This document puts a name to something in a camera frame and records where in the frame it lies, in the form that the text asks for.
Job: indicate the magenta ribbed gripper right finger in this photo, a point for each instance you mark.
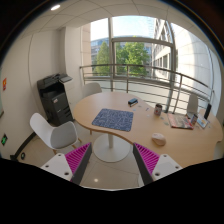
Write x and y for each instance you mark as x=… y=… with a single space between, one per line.
x=153 y=166

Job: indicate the white chair right side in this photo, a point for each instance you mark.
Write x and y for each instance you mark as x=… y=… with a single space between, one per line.
x=192 y=106

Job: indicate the white chair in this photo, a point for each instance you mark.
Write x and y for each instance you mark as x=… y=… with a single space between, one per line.
x=55 y=138
x=90 y=89
x=192 y=106

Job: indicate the blue patterned mouse pad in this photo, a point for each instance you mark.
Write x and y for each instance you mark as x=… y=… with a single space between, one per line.
x=114 y=119

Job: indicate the wooden curved table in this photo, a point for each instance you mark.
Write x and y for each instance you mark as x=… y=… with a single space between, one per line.
x=186 y=147

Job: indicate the white chair far side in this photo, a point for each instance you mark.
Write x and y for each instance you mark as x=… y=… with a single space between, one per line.
x=90 y=89

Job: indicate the black upright device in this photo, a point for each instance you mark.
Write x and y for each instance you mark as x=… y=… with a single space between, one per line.
x=207 y=112

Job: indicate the red magazine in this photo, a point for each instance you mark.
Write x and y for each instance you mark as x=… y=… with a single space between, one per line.
x=179 y=121

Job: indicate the red wall sign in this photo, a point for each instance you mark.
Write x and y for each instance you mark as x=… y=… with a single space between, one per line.
x=4 y=84

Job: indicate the round ceiling light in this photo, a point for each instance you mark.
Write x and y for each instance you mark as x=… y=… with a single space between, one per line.
x=55 y=7

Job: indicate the dark cylindrical cup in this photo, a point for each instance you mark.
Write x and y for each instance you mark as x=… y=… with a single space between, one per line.
x=158 y=109

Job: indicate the light blue booklet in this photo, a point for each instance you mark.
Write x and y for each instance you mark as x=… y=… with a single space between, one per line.
x=202 y=122

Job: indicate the small carton box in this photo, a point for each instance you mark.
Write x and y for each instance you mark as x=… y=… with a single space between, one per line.
x=194 y=119

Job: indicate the dark small box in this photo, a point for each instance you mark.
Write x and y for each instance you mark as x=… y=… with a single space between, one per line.
x=132 y=102

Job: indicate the black office printer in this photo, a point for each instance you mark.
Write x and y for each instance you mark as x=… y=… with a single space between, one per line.
x=54 y=99

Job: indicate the metal window railing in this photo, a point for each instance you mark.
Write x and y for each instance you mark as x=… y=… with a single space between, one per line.
x=153 y=84

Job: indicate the white chair near left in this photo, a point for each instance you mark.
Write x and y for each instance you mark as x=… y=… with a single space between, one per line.
x=55 y=138

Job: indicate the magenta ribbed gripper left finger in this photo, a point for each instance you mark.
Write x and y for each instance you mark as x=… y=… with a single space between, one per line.
x=70 y=166

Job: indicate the green exit sign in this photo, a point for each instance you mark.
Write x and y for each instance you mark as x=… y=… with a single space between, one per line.
x=4 y=139

